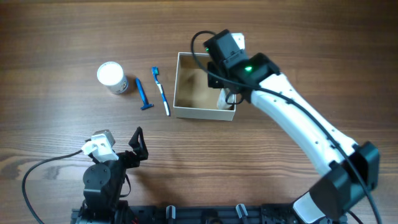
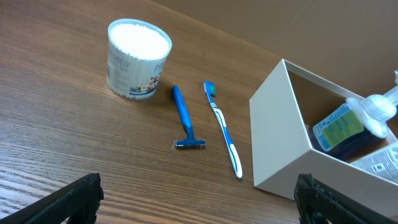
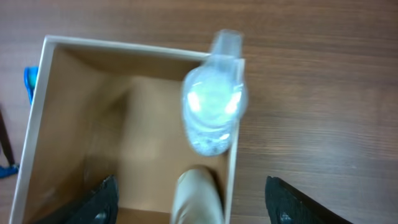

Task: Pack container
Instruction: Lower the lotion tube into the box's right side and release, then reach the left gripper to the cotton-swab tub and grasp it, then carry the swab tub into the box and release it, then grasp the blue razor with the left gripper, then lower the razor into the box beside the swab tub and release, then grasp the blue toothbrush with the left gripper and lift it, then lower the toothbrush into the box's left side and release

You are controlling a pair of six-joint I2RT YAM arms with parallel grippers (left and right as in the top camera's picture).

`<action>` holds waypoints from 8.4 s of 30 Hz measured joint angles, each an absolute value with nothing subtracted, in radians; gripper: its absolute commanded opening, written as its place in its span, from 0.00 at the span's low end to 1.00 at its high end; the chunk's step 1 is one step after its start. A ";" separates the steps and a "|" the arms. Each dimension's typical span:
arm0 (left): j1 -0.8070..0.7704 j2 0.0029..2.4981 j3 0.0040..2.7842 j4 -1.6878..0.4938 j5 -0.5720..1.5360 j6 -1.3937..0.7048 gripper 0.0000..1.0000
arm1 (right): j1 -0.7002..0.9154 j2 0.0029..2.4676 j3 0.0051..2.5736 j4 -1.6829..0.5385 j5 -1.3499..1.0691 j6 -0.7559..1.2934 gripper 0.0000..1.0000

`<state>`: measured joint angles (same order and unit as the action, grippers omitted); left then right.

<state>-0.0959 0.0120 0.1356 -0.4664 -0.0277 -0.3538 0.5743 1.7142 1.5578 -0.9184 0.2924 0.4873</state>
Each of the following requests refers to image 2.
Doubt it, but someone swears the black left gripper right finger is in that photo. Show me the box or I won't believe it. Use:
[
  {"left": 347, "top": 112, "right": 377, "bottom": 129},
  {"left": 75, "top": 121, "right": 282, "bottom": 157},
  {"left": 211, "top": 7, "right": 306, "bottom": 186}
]
[{"left": 294, "top": 174, "right": 397, "bottom": 224}]

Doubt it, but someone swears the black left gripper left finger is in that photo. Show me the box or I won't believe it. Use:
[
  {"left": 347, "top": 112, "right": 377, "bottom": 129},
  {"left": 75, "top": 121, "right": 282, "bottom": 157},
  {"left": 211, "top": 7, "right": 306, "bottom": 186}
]
[{"left": 1, "top": 173, "right": 104, "bottom": 224}]

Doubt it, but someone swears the clear spray bottle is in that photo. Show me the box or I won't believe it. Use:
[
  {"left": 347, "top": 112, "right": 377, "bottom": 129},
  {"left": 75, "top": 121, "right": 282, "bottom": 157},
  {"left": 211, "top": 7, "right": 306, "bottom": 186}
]
[{"left": 308, "top": 86, "right": 397, "bottom": 160}]

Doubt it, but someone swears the white floral tube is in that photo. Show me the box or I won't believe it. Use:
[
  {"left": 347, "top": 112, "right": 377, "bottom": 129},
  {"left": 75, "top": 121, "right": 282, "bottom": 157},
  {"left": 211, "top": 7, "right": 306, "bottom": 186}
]
[{"left": 351, "top": 142, "right": 397, "bottom": 183}]

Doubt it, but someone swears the blue disposable razor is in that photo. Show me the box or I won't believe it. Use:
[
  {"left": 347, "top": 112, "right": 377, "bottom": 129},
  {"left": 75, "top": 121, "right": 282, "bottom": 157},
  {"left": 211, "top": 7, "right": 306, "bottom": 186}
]
[{"left": 172, "top": 85, "right": 205, "bottom": 149}]

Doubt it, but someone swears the blue white toothbrush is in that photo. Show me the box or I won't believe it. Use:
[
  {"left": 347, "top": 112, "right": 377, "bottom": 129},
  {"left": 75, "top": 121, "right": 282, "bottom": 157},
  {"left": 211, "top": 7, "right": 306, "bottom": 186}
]
[{"left": 203, "top": 81, "right": 243, "bottom": 179}]

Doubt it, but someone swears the cotton swab tub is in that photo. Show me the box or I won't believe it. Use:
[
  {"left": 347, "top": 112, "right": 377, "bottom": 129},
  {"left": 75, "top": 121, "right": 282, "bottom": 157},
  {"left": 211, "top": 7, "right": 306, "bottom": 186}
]
[{"left": 106, "top": 19, "right": 172, "bottom": 100}]

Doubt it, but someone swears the beige cardboard box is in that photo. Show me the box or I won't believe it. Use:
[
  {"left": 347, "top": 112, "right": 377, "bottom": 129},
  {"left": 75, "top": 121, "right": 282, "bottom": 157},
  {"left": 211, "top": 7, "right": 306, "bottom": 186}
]
[{"left": 249, "top": 59, "right": 397, "bottom": 217}]

